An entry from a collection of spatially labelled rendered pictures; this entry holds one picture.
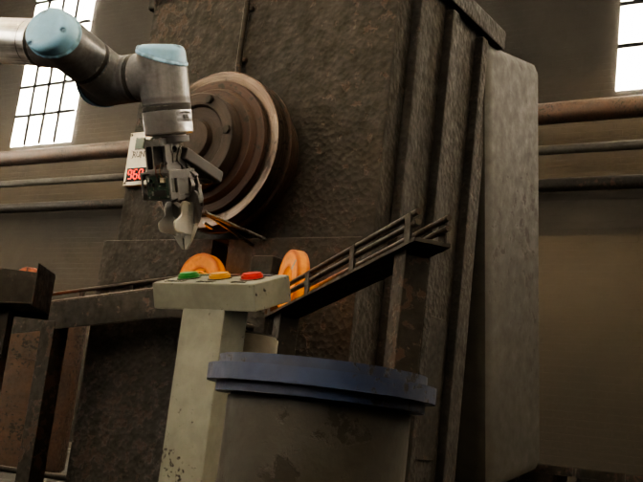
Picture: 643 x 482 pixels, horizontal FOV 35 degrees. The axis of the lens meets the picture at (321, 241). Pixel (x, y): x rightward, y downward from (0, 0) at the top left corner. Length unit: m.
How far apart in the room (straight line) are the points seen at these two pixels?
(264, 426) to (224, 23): 2.15
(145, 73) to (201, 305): 0.43
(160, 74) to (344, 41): 1.21
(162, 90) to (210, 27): 1.49
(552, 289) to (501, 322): 5.49
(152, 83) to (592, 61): 7.78
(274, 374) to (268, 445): 0.09
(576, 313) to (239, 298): 7.16
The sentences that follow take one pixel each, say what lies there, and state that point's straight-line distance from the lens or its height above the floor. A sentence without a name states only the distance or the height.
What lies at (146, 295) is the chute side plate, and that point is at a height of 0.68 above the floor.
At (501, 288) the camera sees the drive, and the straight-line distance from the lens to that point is 3.45.
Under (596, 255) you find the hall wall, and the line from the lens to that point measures 8.87.
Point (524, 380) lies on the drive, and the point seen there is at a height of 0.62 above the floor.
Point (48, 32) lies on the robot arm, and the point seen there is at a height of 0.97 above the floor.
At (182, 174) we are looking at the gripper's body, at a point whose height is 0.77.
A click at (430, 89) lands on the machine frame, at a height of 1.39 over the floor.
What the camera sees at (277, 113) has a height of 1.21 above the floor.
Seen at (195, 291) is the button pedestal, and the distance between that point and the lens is 1.85.
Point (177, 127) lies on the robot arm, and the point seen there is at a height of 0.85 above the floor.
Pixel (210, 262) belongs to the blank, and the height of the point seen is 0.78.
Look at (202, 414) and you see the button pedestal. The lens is 1.81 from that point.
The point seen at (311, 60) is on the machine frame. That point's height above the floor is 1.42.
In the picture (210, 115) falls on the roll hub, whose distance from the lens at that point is 2.88.
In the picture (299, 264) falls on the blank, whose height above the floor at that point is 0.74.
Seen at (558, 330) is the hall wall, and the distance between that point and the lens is 8.86.
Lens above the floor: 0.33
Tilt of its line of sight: 11 degrees up
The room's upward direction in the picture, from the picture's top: 7 degrees clockwise
